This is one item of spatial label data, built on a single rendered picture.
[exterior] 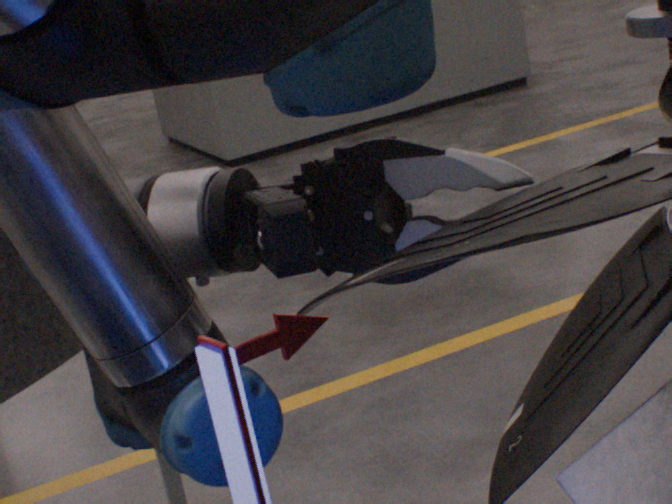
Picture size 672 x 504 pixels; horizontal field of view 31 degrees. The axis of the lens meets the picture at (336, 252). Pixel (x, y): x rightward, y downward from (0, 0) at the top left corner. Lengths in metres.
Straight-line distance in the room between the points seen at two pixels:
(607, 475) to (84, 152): 0.37
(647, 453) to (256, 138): 6.14
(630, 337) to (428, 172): 0.21
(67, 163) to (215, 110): 6.06
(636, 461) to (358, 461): 2.37
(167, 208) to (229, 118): 5.96
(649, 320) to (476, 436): 2.27
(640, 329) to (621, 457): 0.13
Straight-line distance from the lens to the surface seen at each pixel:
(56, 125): 0.70
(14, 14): 0.51
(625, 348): 0.88
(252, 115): 6.82
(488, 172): 0.75
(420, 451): 3.10
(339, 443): 3.23
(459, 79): 7.33
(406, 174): 0.76
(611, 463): 0.77
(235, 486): 0.60
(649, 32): 0.73
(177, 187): 0.82
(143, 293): 0.72
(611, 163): 0.76
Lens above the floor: 1.38
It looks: 17 degrees down
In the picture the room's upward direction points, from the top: 12 degrees counter-clockwise
